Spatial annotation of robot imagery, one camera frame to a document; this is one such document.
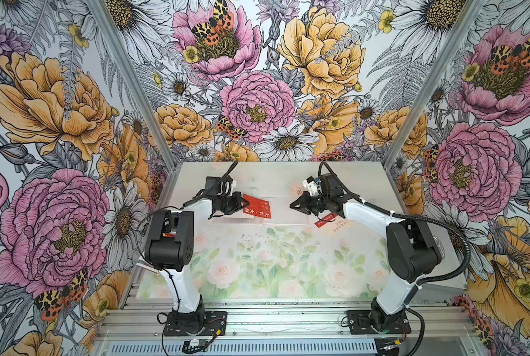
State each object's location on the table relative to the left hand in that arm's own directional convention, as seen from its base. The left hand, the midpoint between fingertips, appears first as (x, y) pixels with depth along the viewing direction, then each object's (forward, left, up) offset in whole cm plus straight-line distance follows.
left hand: (248, 207), depth 96 cm
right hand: (-5, -17, +6) cm, 19 cm away
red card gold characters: (+3, -3, -4) cm, 6 cm away
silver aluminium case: (-29, -67, +8) cm, 73 cm away
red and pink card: (-3, -33, -6) cm, 34 cm away
